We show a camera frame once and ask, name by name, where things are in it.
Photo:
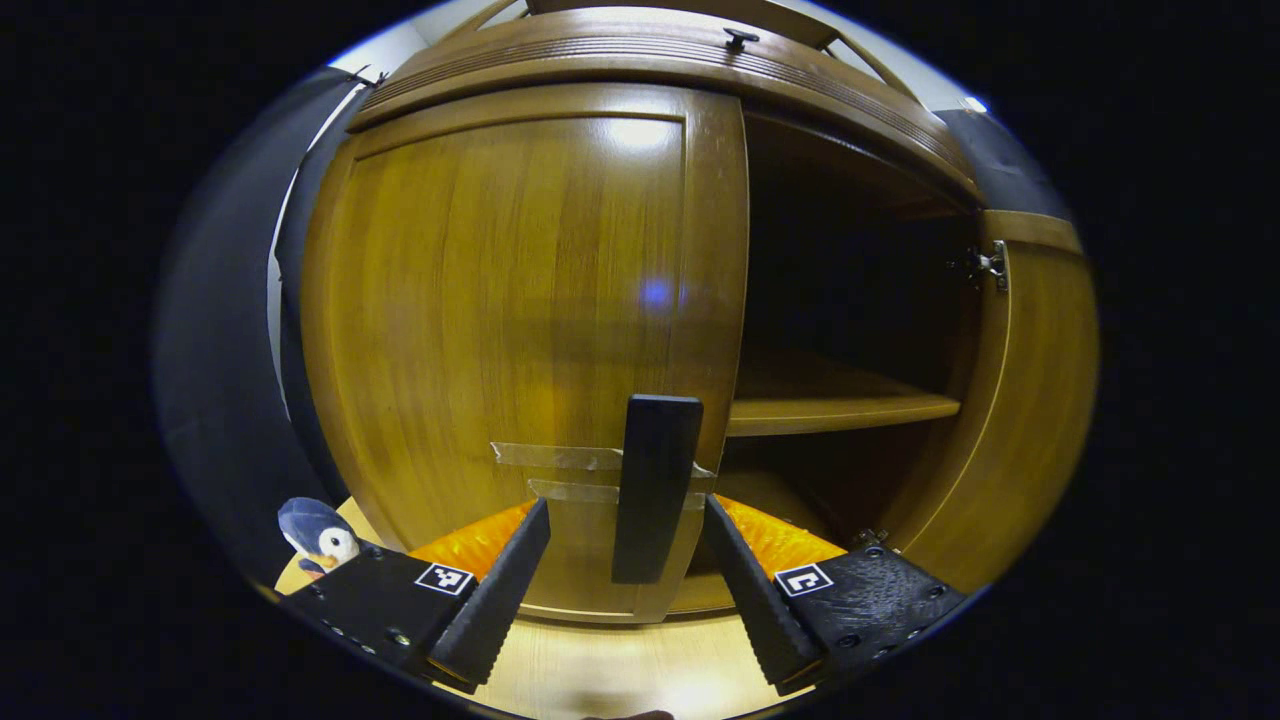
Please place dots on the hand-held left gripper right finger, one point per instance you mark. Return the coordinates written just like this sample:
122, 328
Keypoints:
750, 590

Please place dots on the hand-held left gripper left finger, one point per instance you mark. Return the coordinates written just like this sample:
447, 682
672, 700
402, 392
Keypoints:
500, 590

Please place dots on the wooden cabinet door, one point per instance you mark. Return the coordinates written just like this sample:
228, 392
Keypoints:
500, 320
1030, 420

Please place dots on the wooden double-door shoe cabinet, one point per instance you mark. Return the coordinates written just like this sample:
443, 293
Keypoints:
850, 300

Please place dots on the metal door hinge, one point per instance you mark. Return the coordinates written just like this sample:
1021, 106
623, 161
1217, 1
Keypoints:
985, 266
870, 538

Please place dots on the wooden inner cabinet shelf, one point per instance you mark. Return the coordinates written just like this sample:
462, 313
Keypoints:
830, 405

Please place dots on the plush penguin toy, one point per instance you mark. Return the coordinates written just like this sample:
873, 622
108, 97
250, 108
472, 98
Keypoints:
320, 535

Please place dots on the small ceiling light panel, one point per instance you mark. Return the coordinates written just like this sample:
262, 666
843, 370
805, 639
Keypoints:
975, 104

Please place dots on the black round drawer knob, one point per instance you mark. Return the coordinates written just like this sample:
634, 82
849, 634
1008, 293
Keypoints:
741, 37

